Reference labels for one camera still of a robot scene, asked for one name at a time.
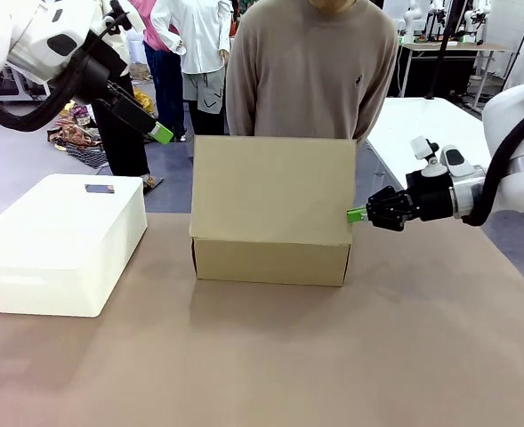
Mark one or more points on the mannequin in white shirt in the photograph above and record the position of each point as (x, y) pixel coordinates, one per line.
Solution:
(199, 44)

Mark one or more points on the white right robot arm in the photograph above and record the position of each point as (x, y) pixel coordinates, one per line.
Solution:
(519, 147)

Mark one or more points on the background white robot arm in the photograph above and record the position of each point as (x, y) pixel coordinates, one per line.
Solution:
(410, 20)

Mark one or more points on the black tripod pole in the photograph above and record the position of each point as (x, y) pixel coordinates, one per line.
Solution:
(444, 49)

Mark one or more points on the background work table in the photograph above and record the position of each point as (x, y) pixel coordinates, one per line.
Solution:
(461, 58)

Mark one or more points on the white plastic storage box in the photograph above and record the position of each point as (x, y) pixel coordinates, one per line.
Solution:
(57, 240)

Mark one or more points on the black patterned cloth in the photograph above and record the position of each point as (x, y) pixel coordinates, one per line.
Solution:
(88, 155)

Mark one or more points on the colourful clothes pile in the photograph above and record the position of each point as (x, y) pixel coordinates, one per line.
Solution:
(77, 129)

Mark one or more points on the small black card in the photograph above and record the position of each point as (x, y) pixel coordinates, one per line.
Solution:
(99, 189)

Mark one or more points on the brown cardboard shoe box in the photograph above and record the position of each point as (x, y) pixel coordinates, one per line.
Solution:
(270, 200)

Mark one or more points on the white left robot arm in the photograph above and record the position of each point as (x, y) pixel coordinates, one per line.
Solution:
(34, 40)

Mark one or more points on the mannequin in black trousers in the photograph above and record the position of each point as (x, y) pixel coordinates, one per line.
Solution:
(123, 142)

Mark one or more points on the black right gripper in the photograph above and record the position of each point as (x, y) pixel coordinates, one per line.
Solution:
(430, 198)

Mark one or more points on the mannequin in pink top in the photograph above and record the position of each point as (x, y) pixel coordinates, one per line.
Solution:
(159, 58)

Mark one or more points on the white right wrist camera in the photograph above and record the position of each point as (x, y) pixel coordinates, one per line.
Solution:
(424, 153)

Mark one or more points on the person in beige sweater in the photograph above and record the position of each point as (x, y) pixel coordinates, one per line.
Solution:
(310, 71)

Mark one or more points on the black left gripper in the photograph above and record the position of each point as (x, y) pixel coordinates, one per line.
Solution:
(126, 107)

